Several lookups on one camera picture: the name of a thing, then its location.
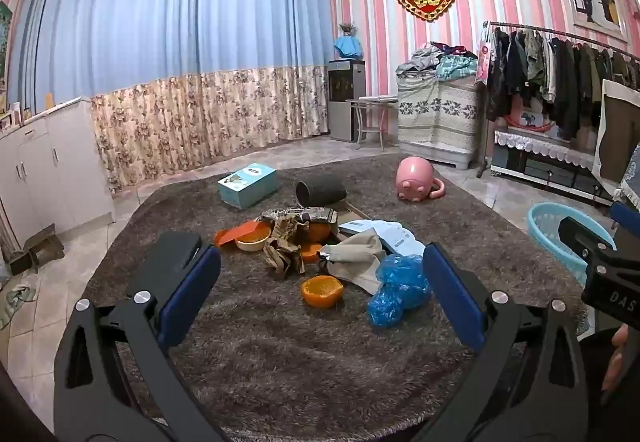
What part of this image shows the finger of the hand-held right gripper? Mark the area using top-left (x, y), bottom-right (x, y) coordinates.
top-left (557, 216), bottom-right (619, 265)
top-left (610, 201), bottom-right (640, 229)

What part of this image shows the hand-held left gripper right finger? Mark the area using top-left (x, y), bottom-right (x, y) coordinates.
top-left (415, 242), bottom-right (588, 442)

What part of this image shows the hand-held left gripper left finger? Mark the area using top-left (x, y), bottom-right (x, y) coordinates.
top-left (52, 231), bottom-right (223, 442)

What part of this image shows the light blue plastic basket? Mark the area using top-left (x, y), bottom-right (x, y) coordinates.
top-left (527, 202), bottom-right (617, 285)

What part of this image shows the white paper sheet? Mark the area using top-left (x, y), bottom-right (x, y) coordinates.
top-left (339, 219), bottom-right (426, 257)

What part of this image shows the brown paper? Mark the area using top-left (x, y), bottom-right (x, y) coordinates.
top-left (262, 216), bottom-right (308, 280)

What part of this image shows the dark printed packet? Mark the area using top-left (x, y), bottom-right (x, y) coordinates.
top-left (257, 206), bottom-right (337, 225)

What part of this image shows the person's right hand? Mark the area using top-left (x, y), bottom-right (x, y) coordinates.
top-left (600, 324), bottom-right (631, 408)

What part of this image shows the blue patterned fringed cloth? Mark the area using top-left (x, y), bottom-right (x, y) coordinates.
top-left (612, 177), bottom-right (640, 214)

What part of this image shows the blue plastic bag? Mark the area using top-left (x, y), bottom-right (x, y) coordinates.
top-left (367, 253), bottom-right (433, 329)

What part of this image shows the white bowl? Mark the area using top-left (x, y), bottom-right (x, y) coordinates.
top-left (235, 227), bottom-right (272, 252)

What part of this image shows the beige bordered dark cover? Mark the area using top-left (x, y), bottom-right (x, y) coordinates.
top-left (592, 79), bottom-right (640, 195)

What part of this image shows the low stand with lace cloth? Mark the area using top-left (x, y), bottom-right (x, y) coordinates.
top-left (490, 127), bottom-right (616, 203)

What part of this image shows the beige cloth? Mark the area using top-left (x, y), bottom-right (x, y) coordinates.
top-left (320, 229), bottom-right (388, 295)

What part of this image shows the teal cardboard box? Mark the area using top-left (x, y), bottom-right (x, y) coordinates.
top-left (217, 163), bottom-right (279, 210)

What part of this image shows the grey shaggy rug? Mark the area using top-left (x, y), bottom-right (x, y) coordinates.
top-left (82, 154), bottom-right (591, 442)

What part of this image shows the pink pig mug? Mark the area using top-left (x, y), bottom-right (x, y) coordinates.
top-left (395, 157), bottom-right (447, 202)

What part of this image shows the orange peel half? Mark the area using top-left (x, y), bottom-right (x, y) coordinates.
top-left (301, 275), bottom-right (345, 309)

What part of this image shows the row of hanging clothes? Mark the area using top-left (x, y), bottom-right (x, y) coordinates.
top-left (485, 26), bottom-right (640, 140)

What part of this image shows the black cylindrical holder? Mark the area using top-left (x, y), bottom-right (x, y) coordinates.
top-left (295, 174), bottom-right (347, 208)

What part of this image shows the small wooden stool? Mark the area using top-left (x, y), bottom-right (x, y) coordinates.
top-left (9, 224), bottom-right (66, 275)

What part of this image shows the chest with patterned cover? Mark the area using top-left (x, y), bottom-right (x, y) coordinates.
top-left (396, 72), bottom-right (478, 170)

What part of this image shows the green cloth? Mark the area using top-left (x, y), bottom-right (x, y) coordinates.
top-left (0, 284), bottom-right (38, 330)

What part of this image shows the white cabinet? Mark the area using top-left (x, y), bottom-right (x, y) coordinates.
top-left (0, 97), bottom-right (116, 248)

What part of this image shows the metal clothes rack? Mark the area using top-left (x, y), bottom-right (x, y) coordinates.
top-left (477, 21), bottom-right (640, 178)

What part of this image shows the pink hanging bag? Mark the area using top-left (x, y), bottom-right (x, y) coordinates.
top-left (475, 34), bottom-right (493, 83)

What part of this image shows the small metal side table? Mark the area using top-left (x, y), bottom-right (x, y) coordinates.
top-left (346, 94), bottom-right (399, 152)

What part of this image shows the grey water dispenser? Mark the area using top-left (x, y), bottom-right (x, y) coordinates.
top-left (326, 59), bottom-right (367, 143)

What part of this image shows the pile of folded clothes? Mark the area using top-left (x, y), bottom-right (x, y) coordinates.
top-left (397, 41), bottom-right (478, 82)

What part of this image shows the blue and floral curtain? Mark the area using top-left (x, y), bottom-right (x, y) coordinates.
top-left (10, 0), bottom-right (331, 193)

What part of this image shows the blue covered water bottle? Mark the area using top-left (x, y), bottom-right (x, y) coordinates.
top-left (334, 34), bottom-right (365, 60)

